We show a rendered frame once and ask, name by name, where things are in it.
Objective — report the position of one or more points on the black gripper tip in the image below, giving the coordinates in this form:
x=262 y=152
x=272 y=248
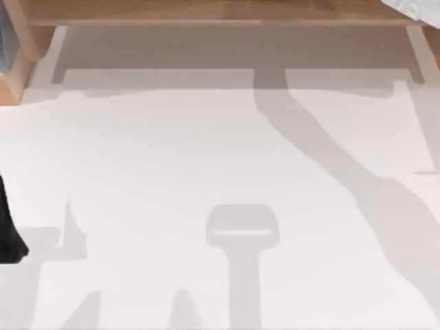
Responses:
x=9 y=237

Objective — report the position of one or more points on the wooden cupboard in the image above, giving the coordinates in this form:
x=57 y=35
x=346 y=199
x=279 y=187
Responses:
x=220 y=12

